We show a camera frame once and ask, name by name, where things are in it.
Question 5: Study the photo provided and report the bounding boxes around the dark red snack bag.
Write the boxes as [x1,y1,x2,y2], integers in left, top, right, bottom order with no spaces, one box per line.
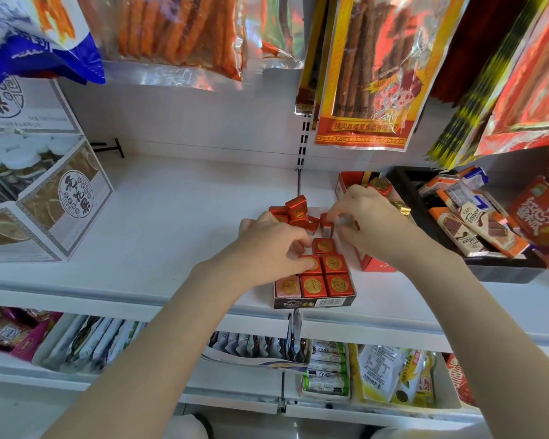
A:
[429,0,527,104]

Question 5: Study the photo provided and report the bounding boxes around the cluster of red square candies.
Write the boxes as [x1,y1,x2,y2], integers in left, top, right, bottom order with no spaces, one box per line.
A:
[268,195,356,299]

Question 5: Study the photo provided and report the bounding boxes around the stack of green white packets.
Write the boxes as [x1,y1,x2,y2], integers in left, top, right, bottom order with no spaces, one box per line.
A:
[301,340,352,401]

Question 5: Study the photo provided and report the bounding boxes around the yellow black striped bags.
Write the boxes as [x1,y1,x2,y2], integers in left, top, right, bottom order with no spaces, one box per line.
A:
[425,0,549,170]

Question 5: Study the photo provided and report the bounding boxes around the black plastic tray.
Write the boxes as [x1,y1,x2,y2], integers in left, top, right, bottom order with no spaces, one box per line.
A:
[389,166,548,284]

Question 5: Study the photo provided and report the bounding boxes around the white blue snack bag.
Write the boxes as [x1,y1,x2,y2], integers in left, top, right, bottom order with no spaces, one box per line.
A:
[0,0,106,92]

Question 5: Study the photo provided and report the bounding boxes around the person's right hand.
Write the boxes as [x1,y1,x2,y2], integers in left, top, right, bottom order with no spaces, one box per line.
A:
[325,184,463,275]

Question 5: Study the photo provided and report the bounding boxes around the person's right forearm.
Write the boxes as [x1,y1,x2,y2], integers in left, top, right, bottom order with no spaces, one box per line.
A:
[407,251,549,439]

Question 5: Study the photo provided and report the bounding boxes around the pile of pink snack packets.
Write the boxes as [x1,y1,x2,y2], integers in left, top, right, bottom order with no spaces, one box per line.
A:
[0,305,64,363]

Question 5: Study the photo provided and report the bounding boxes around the red orange snack bag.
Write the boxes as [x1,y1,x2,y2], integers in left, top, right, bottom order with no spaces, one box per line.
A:
[475,0,549,157]

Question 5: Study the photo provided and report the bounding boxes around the heap of gold candies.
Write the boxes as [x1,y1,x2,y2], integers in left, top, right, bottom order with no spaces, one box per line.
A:
[368,177,412,218]

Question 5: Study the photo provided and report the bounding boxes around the white box of red chocolates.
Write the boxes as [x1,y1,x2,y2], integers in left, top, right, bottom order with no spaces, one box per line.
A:
[273,205,357,310]

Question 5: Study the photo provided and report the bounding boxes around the yellow red bag brown sticks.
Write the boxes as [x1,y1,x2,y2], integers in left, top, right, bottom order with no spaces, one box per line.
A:
[314,0,472,152]

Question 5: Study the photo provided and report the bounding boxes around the person's left forearm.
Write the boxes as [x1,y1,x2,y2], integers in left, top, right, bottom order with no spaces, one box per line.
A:
[41,265,257,439]

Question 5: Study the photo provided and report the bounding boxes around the clear green print snack bag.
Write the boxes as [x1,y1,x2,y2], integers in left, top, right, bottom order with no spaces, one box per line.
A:
[256,0,307,71]

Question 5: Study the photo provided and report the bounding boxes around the wafer bar packets group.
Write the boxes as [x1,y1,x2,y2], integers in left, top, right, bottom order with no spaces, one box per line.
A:
[417,165,531,259]

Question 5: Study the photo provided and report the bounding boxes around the red Filer candy box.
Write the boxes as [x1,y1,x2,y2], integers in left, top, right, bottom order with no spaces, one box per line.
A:
[334,171,411,274]

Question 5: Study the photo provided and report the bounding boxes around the black metal hook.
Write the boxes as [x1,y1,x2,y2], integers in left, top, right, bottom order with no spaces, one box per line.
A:
[90,138,125,159]

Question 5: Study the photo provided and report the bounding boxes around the person's left hand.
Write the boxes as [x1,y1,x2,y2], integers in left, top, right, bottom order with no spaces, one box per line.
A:
[190,211,317,296]

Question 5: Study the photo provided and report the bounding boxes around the printed jar display box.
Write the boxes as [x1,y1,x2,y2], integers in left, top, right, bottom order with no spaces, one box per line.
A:
[0,77,114,263]

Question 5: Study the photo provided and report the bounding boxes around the clear bag of orange sticks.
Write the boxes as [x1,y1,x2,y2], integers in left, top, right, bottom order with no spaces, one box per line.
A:
[75,0,248,92]

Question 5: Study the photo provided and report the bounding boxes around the red orange snack packets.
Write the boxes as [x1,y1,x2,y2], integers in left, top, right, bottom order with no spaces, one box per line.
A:
[443,353,476,407]

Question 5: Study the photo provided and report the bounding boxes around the red cardboard display box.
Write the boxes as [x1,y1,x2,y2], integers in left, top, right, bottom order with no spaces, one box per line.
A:
[508,176,549,288]

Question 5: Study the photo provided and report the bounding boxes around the dark brown snack bag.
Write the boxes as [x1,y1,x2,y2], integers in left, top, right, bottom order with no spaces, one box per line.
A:
[295,0,337,116]

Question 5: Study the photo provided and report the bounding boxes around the white metal shelf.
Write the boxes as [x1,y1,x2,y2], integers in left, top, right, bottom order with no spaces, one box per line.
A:
[0,73,549,430]

